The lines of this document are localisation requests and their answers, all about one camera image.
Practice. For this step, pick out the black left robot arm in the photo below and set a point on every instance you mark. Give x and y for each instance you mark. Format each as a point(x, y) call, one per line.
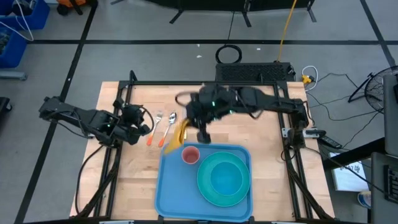
point(77, 116)

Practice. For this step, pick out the green plastic plate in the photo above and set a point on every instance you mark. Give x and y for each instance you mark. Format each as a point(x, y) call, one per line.
point(203, 189)

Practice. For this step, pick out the black remote device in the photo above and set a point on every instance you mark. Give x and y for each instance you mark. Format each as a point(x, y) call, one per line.
point(330, 142)

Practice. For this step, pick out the white plastic fork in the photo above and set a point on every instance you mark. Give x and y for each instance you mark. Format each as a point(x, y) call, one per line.
point(154, 127)

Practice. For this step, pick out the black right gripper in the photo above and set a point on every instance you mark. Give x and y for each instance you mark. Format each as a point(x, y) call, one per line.
point(208, 107)

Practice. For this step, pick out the dark grey desk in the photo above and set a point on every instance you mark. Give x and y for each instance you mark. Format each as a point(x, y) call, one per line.
point(388, 124)

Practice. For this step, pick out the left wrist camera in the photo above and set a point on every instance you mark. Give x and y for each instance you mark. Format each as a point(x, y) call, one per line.
point(133, 114)

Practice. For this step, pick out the blue plastic bowl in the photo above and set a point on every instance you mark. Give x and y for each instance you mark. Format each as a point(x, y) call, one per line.
point(226, 179)

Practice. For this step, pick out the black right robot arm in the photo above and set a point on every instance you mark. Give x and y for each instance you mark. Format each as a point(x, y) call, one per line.
point(273, 104)

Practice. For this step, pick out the white metal bracket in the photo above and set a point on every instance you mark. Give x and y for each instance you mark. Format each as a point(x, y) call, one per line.
point(295, 132)

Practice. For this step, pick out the yellow cloth napkin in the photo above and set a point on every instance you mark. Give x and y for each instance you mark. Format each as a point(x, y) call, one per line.
point(177, 138)

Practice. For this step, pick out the pink plastic cup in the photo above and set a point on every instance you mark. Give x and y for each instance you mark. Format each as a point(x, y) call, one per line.
point(190, 155)

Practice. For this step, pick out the white paper sheet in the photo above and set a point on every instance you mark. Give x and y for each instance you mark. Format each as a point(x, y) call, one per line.
point(348, 177)

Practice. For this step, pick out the blue plastic tray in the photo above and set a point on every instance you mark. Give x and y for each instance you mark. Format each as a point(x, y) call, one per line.
point(177, 193)

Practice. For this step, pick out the black floor fan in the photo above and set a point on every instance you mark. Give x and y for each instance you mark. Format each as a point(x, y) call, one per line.
point(377, 88)

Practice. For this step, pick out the blue storage bin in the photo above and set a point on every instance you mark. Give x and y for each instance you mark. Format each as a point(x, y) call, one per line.
point(38, 15)
point(14, 49)

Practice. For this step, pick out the black aluminium rig frame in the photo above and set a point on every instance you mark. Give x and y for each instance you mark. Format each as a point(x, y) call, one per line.
point(155, 83)

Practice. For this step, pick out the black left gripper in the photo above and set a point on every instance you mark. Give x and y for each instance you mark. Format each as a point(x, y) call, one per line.
point(122, 132)

